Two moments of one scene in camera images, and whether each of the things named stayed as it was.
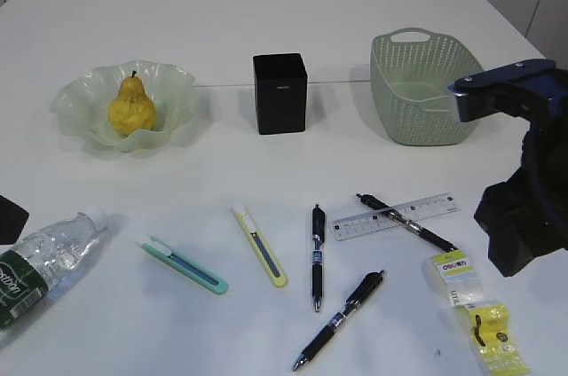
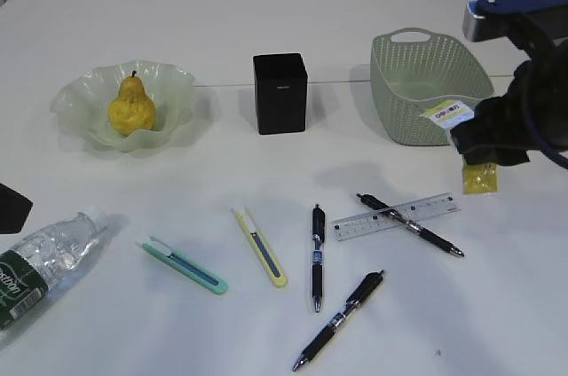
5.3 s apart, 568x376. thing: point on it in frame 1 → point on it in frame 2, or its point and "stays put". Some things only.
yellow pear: x=133 y=110 stays put
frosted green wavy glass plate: x=82 y=106 stays put
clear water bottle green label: x=31 y=267 stays put
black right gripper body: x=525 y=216 → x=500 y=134
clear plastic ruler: x=415 y=211 stays put
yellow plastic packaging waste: x=487 y=320 → x=477 y=177
